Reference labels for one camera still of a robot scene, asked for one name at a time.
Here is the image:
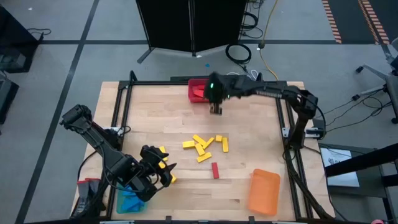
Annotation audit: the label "coiled black cable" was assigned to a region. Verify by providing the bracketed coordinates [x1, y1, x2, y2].
[224, 43, 252, 65]

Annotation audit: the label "yellow extension cable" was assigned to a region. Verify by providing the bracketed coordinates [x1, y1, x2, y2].
[257, 0, 280, 82]

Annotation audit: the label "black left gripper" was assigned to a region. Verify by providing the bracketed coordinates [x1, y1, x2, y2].
[139, 152, 178, 188]

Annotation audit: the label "white cable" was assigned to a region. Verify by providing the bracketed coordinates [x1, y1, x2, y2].
[226, 69, 259, 82]

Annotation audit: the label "orange plastic bin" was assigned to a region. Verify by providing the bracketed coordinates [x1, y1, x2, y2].
[247, 168, 281, 217]

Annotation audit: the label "grey office chair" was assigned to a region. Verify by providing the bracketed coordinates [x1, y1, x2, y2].
[355, 36, 398, 124]

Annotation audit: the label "green plastic bin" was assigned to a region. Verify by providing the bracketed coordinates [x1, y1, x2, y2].
[116, 183, 147, 215]

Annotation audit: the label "white paper sheet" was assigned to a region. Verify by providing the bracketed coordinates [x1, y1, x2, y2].
[320, 147, 361, 188]

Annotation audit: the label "black cable bundle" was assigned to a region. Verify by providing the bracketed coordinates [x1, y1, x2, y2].
[241, 0, 265, 40]

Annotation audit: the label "black cabinet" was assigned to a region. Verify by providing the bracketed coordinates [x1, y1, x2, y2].
[0, 6, 40, 74]

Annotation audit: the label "black adapter box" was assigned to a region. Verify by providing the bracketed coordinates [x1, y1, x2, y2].
[312, 118, 327, 138]

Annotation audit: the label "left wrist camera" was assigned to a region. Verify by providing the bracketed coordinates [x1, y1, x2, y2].
[140, 144, 156, 158]

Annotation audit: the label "black floor cables with plug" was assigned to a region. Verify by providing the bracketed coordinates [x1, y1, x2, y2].
[314, 88, 393, 134]

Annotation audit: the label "black beam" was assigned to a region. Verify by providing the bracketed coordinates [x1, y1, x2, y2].
[324, 142, 398, 178]

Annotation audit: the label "red plastic bin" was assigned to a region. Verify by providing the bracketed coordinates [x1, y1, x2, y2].
[188, 78, 222, 104]

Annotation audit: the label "black power strip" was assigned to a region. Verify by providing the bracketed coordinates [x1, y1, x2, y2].
[170, 75, 212, 83]

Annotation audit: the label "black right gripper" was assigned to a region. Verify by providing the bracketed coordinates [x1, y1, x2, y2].
[205, 72, 237, 115]

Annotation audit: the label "black and red device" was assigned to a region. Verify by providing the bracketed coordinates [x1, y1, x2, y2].
[70, 177, 107, 218]

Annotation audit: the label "grey side table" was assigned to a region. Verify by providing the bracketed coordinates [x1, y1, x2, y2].
[317, 142, 398, 224]

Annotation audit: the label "dark grey box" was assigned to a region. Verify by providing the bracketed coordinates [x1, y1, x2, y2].
[0, 72, 20, 125]

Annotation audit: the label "black floor cable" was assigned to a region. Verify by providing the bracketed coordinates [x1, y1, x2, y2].
[26, 27, 52, 43]

